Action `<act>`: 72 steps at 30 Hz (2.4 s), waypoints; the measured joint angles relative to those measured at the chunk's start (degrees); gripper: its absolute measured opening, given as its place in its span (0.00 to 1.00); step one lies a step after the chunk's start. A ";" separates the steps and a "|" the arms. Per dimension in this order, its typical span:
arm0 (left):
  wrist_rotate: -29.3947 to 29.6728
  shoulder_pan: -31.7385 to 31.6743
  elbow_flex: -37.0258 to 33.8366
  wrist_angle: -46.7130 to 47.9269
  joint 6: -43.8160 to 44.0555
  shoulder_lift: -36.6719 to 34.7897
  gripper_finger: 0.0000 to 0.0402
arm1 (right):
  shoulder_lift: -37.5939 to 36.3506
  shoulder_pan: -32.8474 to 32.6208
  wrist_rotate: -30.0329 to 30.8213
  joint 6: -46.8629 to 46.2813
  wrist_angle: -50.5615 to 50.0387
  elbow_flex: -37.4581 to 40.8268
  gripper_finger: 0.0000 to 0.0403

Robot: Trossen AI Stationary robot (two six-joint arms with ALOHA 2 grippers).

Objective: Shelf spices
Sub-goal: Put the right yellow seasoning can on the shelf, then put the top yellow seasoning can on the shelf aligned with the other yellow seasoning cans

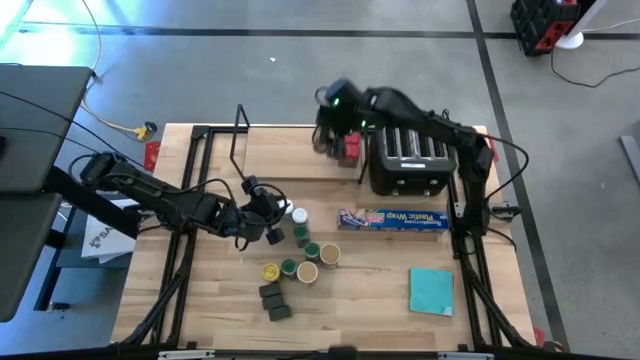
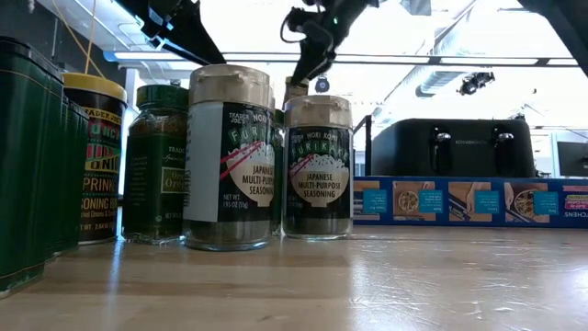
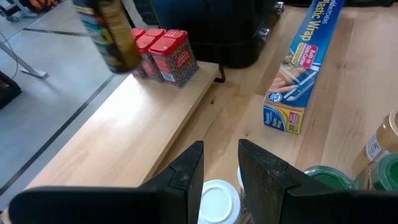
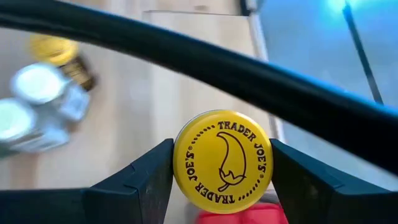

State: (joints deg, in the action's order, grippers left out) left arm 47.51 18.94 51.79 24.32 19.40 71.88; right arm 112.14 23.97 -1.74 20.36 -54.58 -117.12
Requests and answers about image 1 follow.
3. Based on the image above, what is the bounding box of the grey metal bar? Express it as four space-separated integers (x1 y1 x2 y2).
618 134 640 186

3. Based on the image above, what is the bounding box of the white stand base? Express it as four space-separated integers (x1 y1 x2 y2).
554 0 609 50

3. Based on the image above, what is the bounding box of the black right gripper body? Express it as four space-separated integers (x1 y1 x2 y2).
319 102 375 135

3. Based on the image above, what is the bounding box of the grey desk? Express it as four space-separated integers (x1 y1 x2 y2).
0 63 94 324

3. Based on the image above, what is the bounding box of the black floor cable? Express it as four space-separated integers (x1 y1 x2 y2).
549 47 640 89

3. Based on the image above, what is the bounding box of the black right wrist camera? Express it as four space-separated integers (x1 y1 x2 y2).
315 78 365 109

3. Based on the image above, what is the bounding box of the tan lid furikake jar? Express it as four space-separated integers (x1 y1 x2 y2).
296 261 320 287
318 242 342 270

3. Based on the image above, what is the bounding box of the yellow extension cable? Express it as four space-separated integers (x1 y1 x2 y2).
79 0 158 142

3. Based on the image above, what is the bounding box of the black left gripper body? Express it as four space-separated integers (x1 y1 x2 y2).
227 192 282 240

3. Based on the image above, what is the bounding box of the black four-slot toaster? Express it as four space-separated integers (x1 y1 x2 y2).
368 125 459 197

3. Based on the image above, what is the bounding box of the teal cloth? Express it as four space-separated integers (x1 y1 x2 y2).
408 266 456 318

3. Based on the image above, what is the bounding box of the red and black crate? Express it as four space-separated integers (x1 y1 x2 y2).
509 0 599 57

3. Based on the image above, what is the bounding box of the white paper bag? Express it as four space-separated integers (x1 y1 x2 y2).
79 199 146 265

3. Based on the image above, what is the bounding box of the blue plastic wrap box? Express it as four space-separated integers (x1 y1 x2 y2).
337 208 450 234

